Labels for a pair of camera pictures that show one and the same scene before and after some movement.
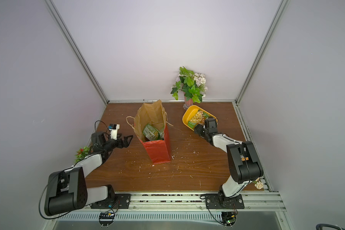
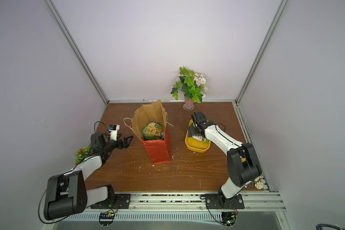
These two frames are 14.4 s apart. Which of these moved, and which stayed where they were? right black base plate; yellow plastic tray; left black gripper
Moved: yellow plastic tray
Stayed: left black gripper; right black base plate
